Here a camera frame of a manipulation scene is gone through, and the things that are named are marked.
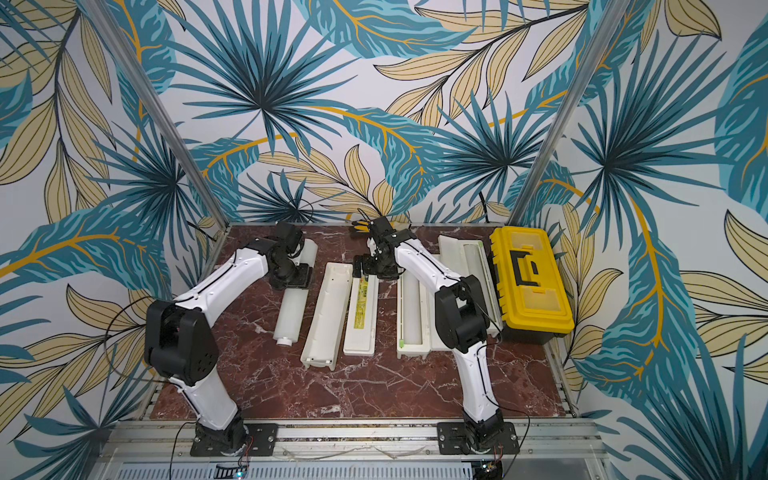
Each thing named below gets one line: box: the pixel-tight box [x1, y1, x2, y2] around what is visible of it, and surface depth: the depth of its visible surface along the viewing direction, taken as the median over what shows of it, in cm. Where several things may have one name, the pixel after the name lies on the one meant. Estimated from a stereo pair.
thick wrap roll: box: [273, 238, 319, 347], surface depth 83 cm
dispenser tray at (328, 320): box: [300, 262, 353, 371], surface depth 94 cm
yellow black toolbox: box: [490, 226, 575, 344], surface depth 86 cm
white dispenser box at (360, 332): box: [343, 274, 380, 356], surface depth 93 cm
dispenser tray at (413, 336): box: [396, 271, 435, 360], surface depth 89 cm
